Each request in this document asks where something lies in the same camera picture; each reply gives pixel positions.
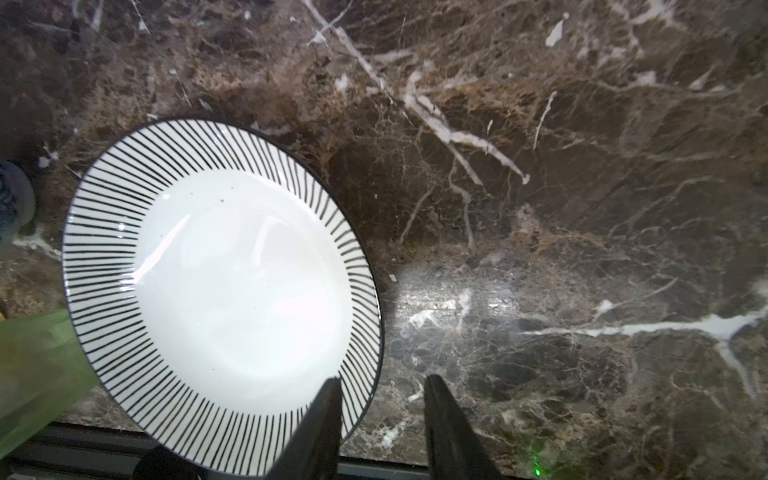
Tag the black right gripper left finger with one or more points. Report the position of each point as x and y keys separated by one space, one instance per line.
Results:
x=313 y=450

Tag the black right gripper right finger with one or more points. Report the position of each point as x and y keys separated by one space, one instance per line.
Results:
x=453 y=449

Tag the black striped white plate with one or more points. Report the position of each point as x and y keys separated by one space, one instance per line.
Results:
x=214 y=284

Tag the blue floral ceramic bowl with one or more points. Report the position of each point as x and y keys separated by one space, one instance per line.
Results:
x=17 y=201

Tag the green glass cup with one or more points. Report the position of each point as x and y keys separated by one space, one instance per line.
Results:
x=43 y=372

